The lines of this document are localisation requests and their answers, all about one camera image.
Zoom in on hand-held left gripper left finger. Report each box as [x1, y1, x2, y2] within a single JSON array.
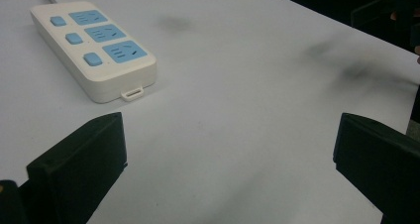
[[26, 111, 129, 224]]

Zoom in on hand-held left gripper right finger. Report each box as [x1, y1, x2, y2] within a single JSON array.
[[332, 112, 420, 224]]

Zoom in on white power strip blue sockets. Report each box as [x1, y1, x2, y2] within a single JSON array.
[[30, 0, 158, 104]]

